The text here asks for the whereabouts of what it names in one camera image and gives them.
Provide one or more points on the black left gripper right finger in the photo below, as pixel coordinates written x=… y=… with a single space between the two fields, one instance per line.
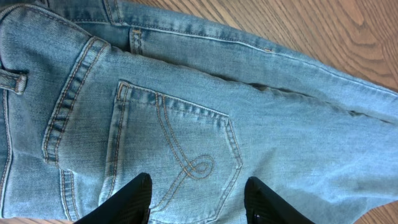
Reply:
x=264 y=206

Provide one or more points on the light blue denim jeans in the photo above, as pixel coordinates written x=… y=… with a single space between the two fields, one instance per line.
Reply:
x=93 y=93

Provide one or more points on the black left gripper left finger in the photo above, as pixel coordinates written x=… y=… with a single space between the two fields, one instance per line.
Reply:
x=129 y=205

